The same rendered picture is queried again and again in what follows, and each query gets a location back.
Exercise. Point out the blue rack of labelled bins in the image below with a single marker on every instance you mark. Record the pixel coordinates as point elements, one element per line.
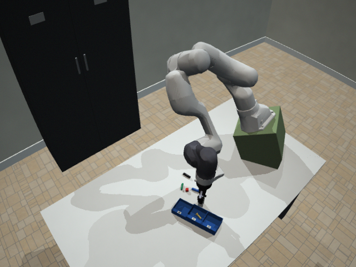
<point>208,221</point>

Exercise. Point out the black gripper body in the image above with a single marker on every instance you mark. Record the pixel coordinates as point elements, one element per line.
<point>203,188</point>

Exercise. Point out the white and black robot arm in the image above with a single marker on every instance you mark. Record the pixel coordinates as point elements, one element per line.
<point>236,76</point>

